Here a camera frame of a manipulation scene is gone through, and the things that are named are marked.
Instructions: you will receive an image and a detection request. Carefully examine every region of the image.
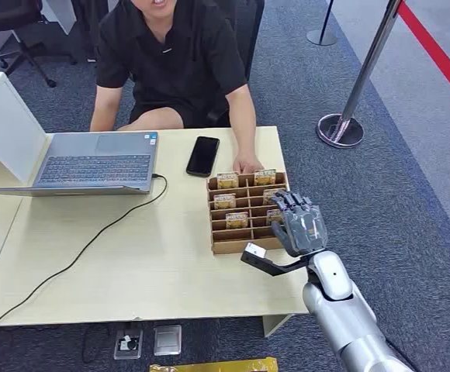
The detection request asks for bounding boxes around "red barrier belt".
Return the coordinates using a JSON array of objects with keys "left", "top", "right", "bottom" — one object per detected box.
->
[{"left": 397, "top": 0, "right": 450, "bottom": 112}]

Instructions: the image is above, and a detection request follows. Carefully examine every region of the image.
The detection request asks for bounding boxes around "yellow floor tape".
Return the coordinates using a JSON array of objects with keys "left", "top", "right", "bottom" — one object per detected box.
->
[{"left": 149, "top": 356, "right": 280, "bottom": 372}]

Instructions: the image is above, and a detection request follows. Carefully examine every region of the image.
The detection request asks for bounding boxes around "black power cable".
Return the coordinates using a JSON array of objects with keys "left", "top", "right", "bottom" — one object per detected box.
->
[{"left": 0, "top": 174, "right": 168, "bottom": 329}]

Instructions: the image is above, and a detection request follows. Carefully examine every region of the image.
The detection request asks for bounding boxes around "black smartphone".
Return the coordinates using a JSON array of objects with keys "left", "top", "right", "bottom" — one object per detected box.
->
[{"left": 185, "top": 136, "right": 221, "bottom": 179}]

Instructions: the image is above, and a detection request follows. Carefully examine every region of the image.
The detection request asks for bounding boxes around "gold patterned card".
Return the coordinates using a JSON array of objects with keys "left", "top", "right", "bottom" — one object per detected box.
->
[
  {"left": 262, "top": 188, "right": 286, "bottom": 206},
  {"left": 216, "top": 171, "right": 240, "bottom": 190},
  {"left": 266, "top": 208, "right": 285, "bottom": 226},
  {"left": 225, "top": 212, "right": 249, "bottom": 230},
  {"left": 213, "top": 193, "right": 237, "bottom": 211},
  {"left": 253, "top": 168, "right": 277, "bottom": 186}
]

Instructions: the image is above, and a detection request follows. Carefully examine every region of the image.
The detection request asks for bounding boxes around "black office chair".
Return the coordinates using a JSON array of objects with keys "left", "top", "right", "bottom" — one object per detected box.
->
[
  {"left": 206, "top": 0, "right": 266, "bottom": 124},
  {"left": 0, "top": 0, "right": 58, "bottom": 89}
]

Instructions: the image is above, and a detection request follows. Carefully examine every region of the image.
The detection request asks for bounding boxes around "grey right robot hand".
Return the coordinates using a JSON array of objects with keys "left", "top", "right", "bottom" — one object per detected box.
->
[{"left": 269, "top": 190, "right": 329, "bottom": 258}]

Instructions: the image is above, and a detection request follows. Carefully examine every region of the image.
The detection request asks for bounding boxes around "black camera bracket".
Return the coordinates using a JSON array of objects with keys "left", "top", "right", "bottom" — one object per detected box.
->
[{"left": 240, "top": 250, "right": 312, "bottom": 277}]

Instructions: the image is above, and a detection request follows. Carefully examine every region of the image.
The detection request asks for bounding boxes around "grey laptop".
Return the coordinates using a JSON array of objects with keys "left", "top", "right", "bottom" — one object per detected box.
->
[{"left": 0, "top": 132, "right": 159, "bottom": 198}]

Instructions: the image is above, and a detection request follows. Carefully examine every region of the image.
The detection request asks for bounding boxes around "open floor socket with plug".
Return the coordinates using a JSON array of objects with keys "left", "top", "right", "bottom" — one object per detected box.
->
[{"left": 114, "top": 328, "right": 144, "bottom": 361}]

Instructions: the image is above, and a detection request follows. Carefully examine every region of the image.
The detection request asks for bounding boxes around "person's left hand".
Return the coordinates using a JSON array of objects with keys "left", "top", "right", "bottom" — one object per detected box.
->
[{"left": 233, "top": 151, "right": 265, "bottom": 176}]

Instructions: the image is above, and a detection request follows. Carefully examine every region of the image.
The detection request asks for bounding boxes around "cardboard card organizer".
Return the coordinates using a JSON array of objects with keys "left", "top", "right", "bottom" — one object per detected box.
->
[{"left": 206, "top": 171, "right": 290, "bottom": 257}]

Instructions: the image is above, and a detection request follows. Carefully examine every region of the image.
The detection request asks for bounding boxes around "white box stand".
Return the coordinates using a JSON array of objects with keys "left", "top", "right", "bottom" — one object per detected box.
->
[{"left": 0, "top": 71, "right": 48, "bottom": 186}]

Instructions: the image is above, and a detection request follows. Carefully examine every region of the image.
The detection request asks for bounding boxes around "person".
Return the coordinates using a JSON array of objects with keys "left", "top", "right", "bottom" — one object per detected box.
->
[{"left": 89, "top": 0, "right": 265, "bottom": 176}]

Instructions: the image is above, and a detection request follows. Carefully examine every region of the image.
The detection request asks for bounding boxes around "chrome stanchion post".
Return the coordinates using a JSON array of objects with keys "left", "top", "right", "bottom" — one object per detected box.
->
[
  {"left": 305, "top": 0, "right": 339, "bottom": 48},
  {"left": 316, "top": 0, "right": 404, "bottom": 150}
]

